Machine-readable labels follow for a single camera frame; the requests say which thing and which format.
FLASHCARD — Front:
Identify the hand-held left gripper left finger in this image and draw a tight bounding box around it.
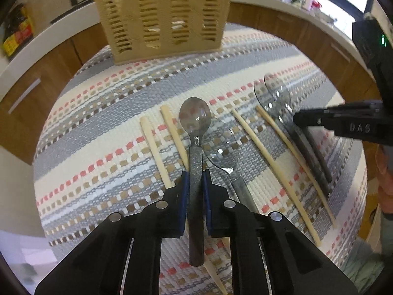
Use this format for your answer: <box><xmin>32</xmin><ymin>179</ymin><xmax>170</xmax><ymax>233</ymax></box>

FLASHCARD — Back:
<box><xmin>34</xmin><ymin>170</ymin><xmax>189</xmax><ymax>295</ymax></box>

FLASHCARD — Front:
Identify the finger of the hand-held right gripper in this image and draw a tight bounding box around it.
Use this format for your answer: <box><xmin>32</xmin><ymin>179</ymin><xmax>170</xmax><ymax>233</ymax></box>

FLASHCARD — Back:
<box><xmin>293</xmin><ymin>107</ymin><xmax>393</xmax><ymax>146</ymax></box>
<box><xmin>295</xmin><ymin>100</ymin><xmax>384</xmax><ymax>120</ymax></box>

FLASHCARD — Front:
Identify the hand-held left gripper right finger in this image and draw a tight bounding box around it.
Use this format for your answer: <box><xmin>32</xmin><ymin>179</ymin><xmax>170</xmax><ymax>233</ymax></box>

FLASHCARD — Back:
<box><xmin>201</xmin><ymin>170</ymin><xmax>360</xmax><ymax>295</ymax></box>

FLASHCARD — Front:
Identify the clear spoon with grey handle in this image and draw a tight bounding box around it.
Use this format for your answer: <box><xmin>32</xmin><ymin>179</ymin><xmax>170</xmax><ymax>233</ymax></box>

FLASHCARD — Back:
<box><xmin>203</xmin><ymin>117</ymin><xmax>261</xmax><ymax>214</ymax></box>

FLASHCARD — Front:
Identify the clear spoon with dark handle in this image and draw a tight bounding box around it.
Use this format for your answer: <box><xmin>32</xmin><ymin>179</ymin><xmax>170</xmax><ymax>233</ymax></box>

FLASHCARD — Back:
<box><xmin>263</xmin><ymin>73</ymin><xmax>333</xmax><ymax>183</ymax></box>
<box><xmin>253</xmin><ymin>81</ymin><xmax>330</xmax><ymax>196</ymax></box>

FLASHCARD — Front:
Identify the beige chopstick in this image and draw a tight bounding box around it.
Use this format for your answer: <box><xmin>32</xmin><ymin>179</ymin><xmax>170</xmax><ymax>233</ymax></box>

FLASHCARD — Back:
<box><xmin>140</xmin><ymin>117</ymin><xmax>174</xmax><ymax>190</ymax></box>
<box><xmin>231</xmin><ymin>108</ymin><xmax>322</xmax><ymax>247</ymax></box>
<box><xmin>160</xmin><ymin>105</ymin><xmax>229</xmax><ymax>295</ymax></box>
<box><xmin>256</xmin><ymin>104</ymin><xmax>337</xmax><ymax>228</ymax></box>

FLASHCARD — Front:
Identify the metal spoon with speckled handle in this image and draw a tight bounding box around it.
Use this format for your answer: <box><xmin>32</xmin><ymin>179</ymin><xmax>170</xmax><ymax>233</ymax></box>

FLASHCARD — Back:
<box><xmin>179</xmin><ymin>97</ymin><xmax>212</xmax><ymax>267</ymax></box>

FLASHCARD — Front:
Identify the beige plastic utensil basket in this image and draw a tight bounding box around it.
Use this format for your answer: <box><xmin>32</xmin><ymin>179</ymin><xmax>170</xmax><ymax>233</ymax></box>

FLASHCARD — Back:
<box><xmin>92</xmin><ymin>0</ymin><xmax>235</xmax><ymax>66</ymax></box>

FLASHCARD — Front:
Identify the person's right hand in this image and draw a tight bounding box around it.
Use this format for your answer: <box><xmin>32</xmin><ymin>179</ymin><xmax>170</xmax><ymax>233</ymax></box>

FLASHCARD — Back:
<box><xmin>375</xmin><ymin>146</ymin><xmax>393</xmax><ymax>214</ymax></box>

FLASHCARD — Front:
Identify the striped woven mat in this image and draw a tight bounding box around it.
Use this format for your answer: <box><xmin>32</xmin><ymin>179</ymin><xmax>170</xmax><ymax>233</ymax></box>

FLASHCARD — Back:
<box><xmin>32</xmin><ymin>21</ymin><xmax>369</xmax><ymax>295</ymax></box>

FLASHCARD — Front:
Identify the person's grey clothing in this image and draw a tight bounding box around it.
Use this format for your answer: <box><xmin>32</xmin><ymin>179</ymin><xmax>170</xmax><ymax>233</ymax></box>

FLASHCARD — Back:
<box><xmin>342</xmin><ymin>212</ymin><xmax>393</xmax><ymax>286</ymax></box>

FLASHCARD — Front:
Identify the white kitchen countertop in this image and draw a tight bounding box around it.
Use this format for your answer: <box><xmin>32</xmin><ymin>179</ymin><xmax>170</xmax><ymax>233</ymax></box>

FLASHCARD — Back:
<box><xmin>0</xmin><ymin>0</ymin><xmax>358</xmax><ymax>82</ymax></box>

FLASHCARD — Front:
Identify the dark bottle with yellow label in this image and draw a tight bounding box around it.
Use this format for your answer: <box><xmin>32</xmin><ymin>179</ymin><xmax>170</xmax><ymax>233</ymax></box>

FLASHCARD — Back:
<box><xmin>2</xmin><ymin>21</ymin><xmax>19</xmax><ymax>59</ymax></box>

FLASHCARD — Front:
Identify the bottle with orange label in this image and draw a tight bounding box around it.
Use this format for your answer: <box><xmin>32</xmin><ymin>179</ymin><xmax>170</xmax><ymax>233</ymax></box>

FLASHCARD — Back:
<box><xmin>9</xmin><ymin>3</ymin><xmax>34</xmax><ymax>42</ymax></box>

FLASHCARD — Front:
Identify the metal cabinet handle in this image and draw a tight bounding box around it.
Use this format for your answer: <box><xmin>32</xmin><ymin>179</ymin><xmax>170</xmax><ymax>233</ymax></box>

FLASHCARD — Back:
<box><xmin>330</xmin><ymin>44</ymin><xmax>351</xmax><ymax>62</ymax></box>
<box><xmin>9</xmin><ymin>78</ymin><xmax>41</xmax><ymax>114</ymax></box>

